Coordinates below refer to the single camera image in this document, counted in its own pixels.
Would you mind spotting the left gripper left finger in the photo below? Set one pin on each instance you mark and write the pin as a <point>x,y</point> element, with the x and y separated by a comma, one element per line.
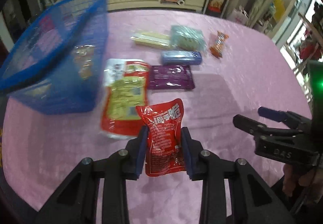
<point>75,199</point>

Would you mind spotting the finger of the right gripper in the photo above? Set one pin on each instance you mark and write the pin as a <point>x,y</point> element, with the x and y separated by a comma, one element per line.
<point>288,118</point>
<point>256,128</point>

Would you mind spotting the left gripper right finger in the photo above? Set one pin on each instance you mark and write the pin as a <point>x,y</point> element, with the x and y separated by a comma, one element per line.
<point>252,200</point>

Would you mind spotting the orange cartoon snack bar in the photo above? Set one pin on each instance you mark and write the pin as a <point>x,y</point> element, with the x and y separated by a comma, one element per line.
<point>217,44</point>

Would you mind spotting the small red snack packet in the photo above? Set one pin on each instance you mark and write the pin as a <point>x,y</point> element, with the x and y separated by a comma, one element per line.
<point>164,153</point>

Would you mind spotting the purple snack packet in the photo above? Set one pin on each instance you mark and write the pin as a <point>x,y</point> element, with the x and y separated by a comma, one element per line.
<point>171,77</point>

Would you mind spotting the blue silver snack roll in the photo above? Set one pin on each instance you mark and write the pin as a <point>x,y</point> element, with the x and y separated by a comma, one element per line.
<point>181,57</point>

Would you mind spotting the teal clear snack bag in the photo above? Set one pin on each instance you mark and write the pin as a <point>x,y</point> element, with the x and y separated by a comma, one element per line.
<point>187,38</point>

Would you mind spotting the large red yellow snack bag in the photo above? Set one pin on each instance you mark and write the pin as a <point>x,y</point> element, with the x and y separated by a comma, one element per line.
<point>126,82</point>

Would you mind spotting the blue plastic basket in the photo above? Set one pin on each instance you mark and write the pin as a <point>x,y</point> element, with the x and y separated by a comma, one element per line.
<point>55,49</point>

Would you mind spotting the person's right hand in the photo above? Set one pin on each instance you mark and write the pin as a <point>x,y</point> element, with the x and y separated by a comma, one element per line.
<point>313,179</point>

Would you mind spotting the pink tote bag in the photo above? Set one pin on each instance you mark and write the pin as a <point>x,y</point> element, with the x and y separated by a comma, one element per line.
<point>239,16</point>

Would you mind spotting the cracker pack clear wrap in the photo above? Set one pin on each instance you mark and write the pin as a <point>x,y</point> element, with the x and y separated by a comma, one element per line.
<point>152,39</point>

